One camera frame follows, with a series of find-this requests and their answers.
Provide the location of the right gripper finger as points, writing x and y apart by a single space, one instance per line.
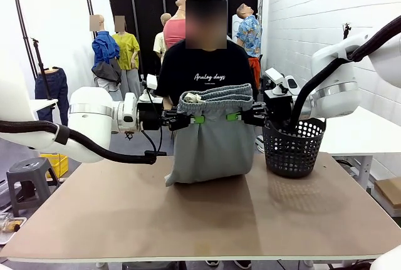
259 109
233 116

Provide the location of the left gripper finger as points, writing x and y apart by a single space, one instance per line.
169 114
197 120

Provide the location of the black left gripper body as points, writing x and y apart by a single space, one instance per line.
150 115

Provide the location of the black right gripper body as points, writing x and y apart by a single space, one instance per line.
277 110

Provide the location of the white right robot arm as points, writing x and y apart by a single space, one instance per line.
335 94

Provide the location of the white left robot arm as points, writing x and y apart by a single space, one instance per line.
91 110

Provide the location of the dark grey perforated basket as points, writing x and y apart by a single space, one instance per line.
291 157

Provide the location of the person in black t-shirt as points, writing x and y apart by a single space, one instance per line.
206 63

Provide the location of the mannequin in yellow shirt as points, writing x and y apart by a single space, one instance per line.
127 50

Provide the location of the mannequin in cream shirt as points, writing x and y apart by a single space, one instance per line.
159 44

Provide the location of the mannequin in floral shirt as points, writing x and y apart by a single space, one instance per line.
249 35

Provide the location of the mannequin in blue shirt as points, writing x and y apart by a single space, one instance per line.
105 47

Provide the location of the mannequin in pink top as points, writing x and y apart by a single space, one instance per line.
173 32

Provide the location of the large white side table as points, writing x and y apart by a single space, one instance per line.
360 135

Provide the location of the half mannequin in jeans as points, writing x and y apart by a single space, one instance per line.
59 88

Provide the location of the black partition panels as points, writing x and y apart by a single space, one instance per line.
141 16

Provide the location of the yellow plastic crate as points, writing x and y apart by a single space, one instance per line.
61 165

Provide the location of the black light stand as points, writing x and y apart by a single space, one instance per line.
40 63

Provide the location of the narrow white backdrop panel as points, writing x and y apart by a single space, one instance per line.
98 3

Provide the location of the grey plastic stool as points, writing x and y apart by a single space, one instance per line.
28 165

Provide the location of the brown cardboard box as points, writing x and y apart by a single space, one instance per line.
390 191

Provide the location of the black sneaker white sole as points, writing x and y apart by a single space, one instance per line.
212 263
242 264

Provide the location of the white tray with clutter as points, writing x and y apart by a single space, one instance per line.
12 235

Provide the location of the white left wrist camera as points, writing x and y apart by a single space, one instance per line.
152 82

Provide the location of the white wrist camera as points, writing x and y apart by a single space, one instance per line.
152 82
275 77

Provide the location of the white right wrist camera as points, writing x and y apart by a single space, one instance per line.
275 77

